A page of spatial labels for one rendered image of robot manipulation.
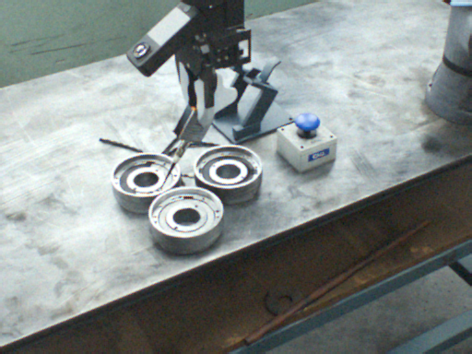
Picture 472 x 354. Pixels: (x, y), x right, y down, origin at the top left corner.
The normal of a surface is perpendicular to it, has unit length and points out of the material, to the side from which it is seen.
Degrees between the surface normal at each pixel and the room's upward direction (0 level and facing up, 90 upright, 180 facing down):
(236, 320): 0
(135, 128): 0
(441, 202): 0
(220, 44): 90
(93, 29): 90
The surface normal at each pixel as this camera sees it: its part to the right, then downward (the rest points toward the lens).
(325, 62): -0.03, -0.82
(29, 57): 0.47, 0.50
